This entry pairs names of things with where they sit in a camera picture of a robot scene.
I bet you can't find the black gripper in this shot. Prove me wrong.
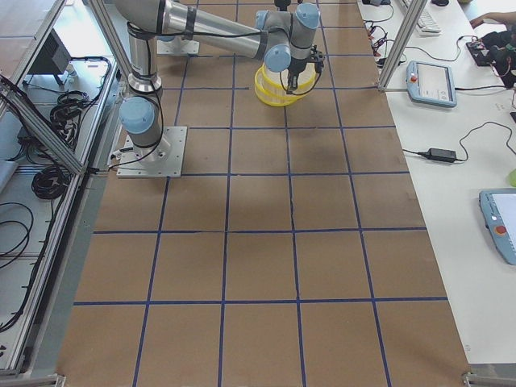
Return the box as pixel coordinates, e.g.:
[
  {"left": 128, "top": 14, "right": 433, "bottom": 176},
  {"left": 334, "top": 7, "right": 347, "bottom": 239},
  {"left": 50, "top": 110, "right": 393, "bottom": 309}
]
[
  {"left": 273, "top": 0, "right": 291, "bottom": 10},
  {"left": 286, "top": 58, "right": 307, "bottom": 94}
]

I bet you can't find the yellow bamboo steamer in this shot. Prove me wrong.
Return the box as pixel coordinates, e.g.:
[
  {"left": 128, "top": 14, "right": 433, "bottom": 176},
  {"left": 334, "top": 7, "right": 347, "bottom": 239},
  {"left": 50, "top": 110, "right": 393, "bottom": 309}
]
[
  {"left": 254, "top": 65, "right": 302, "bottom": 107},
  {"left": 261, "top": 64, "right": 317, "bottom": 96}
]

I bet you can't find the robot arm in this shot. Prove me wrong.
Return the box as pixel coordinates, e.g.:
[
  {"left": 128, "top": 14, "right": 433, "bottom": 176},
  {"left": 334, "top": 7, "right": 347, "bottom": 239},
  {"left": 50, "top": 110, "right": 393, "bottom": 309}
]
[{"left": 115, "top": 1, "right": 323, "bottom": 167}]

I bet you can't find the black power adapter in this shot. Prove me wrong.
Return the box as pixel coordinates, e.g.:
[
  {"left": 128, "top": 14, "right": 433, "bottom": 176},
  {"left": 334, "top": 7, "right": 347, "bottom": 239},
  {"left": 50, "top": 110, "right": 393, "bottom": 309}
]
[{"left": 425, "top": 148, "right": 457, "bottom": 163}]

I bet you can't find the teach pendant with red button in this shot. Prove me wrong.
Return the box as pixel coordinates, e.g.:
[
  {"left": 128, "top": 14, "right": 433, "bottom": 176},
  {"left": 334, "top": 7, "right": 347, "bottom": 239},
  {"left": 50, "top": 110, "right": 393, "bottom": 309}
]
[{"left": 479, "top": 188, "right": 515, "bottom": 265}]

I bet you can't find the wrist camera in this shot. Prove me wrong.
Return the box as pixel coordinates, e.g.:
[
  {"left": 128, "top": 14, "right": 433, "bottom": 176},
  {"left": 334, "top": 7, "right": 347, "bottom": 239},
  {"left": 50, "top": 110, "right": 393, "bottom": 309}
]
[{"left": 307, "top": 44, "right": 325, "bottom": 75}]

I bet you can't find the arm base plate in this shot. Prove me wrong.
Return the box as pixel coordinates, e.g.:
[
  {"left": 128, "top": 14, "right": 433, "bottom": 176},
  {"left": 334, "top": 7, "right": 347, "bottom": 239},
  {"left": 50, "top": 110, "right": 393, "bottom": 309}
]
[
  {"left": 116, "top": 127, "right": 187, "bottom": 178},
  {"left": 156, "top": 36, "right": 200, "bottom": 56}
]

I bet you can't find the aluminium frame post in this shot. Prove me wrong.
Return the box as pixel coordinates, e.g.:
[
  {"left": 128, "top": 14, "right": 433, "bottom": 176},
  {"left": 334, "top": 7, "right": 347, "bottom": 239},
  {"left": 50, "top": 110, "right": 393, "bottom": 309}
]
[{"left": 377, "top": 0, "right": 427, "bottom": 92}]

